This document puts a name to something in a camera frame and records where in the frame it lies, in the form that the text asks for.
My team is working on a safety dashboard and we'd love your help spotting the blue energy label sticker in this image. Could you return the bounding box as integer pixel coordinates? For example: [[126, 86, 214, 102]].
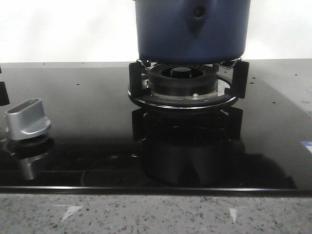
[[300, 141, 312, 155]]

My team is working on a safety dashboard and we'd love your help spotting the silver wire pot reducer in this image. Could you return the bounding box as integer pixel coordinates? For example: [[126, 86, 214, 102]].
[[136, 57, 242, 71]]

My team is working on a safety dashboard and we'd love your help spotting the black glass stove top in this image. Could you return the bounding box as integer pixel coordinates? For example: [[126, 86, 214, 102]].
[[0, 60, 312, 197]]

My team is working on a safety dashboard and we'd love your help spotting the silver stove control knob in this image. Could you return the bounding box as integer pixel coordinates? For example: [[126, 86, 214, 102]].
[[5, 98, 51, 140]]

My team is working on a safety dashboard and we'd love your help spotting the blue cooking pot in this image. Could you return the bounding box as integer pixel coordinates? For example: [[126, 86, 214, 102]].
[[134, 0, 251, 64]]

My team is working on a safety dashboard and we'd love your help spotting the black pot support grate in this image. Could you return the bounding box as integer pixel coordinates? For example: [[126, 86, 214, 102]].
[[128, 61, 249, 111]]

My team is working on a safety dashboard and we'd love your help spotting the black gas burner head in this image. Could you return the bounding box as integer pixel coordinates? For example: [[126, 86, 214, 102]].
[[148, 64, 217, 97]]

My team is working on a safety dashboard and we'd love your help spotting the black left burner grate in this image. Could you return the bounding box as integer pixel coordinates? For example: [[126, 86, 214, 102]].
[[0, 81, 10, 106]]

